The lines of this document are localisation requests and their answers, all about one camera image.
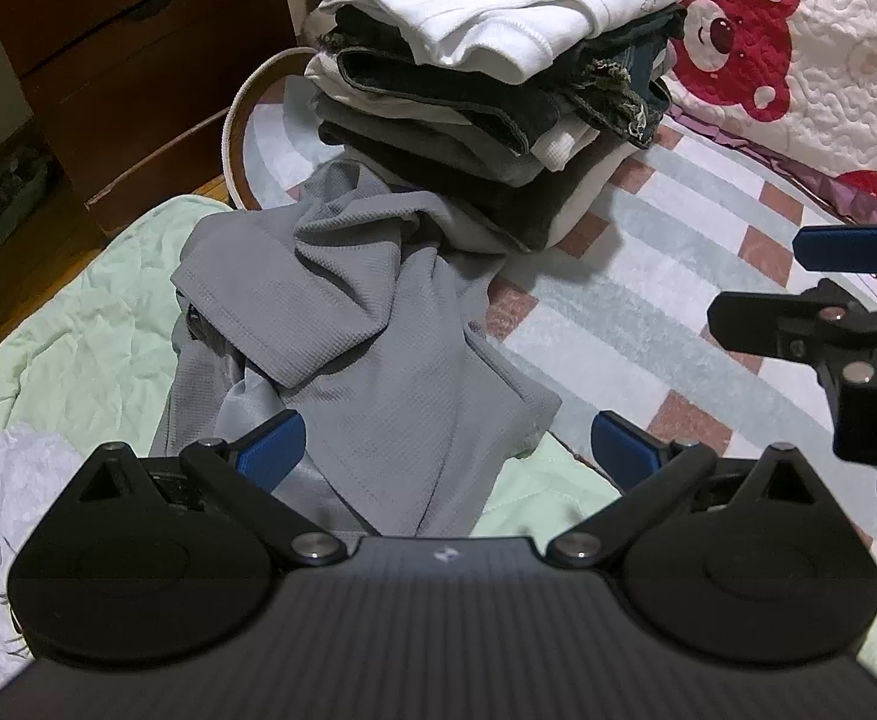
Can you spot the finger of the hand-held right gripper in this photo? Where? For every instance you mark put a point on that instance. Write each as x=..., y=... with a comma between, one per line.
x=783, y=330
x=851, y=249

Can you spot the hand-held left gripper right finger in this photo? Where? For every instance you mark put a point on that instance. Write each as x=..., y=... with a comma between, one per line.
x=622, y=450

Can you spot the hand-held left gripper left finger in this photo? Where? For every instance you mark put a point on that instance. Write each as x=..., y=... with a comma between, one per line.
x=273, y=450

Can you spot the grey waffle-knit shirt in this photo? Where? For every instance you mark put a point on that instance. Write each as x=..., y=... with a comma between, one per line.
x=348, y=315

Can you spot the stack of folded clothes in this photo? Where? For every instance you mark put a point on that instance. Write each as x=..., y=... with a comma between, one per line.
x=483, y=165

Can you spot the white bear print quilt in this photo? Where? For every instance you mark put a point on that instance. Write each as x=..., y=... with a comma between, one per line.
x=821, y=52

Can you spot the light green blanket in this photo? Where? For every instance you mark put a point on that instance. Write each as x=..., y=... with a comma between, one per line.
x=86, y=330

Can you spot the white crumpled cloth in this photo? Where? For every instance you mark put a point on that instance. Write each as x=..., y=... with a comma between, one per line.
x=3, y=502

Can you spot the dark cloth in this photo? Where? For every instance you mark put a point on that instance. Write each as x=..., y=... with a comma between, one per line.
x=3, y=217

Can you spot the brown wooden dresser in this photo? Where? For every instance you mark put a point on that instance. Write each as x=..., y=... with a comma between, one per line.
x=146, y=52

